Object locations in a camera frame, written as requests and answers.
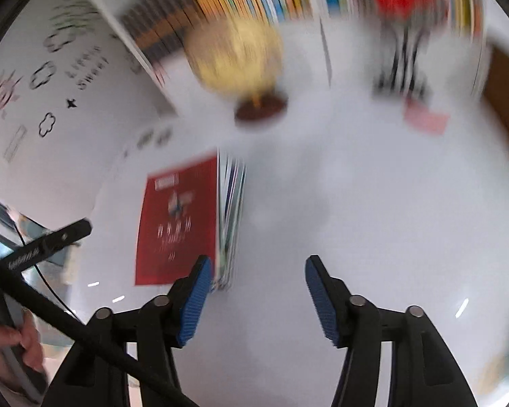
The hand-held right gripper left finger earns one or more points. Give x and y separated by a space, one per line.
195 301

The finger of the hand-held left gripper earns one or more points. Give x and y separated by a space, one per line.
46 243

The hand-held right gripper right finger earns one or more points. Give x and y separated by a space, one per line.
322 301

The red cover book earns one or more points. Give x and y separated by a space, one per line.
174 220

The pile of picture books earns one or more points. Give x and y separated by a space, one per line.
231 203

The person's left hand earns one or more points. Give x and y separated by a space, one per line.
29 339

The small black bird decal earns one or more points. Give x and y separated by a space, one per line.
71 103

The red tassel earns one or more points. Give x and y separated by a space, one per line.
426 118

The row of dark hardcover volumes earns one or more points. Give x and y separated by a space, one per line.
161 29

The antique yellow desk globe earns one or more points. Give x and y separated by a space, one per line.
233 55

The white bookshelf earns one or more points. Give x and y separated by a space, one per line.
348 51

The cloud outline wall decal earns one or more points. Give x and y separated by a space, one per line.
42 75
59 40
46 124

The red sun wall decal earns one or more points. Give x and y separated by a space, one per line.
2 95

